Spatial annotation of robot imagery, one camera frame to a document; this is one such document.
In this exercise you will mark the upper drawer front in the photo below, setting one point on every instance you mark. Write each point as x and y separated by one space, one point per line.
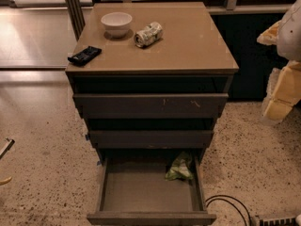
150 106

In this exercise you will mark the crushed silver green can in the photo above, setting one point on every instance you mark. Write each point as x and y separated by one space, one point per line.
148 35

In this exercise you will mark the brown drawer cabinet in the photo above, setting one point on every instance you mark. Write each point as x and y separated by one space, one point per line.
191 57

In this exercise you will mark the green rice chip bag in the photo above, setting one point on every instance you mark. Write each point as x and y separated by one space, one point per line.
180 168

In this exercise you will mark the white ceramic bowl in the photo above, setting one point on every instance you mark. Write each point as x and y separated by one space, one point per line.
117 24

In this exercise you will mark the yellow object at left edge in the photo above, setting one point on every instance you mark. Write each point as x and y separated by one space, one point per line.
5 181

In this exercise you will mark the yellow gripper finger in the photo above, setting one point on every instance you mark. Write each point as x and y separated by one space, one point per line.
269 36
283 91

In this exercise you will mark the open bottom drawer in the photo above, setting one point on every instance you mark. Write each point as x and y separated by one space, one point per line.
135 192

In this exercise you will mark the middle drawer front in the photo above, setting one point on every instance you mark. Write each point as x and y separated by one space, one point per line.
151 139

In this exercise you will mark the metal object at left edge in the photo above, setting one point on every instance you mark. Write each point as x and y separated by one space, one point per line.
6 147

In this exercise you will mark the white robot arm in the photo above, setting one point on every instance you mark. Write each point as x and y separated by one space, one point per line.
289 38

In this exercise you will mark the black snack bar packet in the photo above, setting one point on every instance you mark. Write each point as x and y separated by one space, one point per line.
83 57

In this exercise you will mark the power strip on floor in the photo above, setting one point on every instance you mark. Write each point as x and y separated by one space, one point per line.
273 221

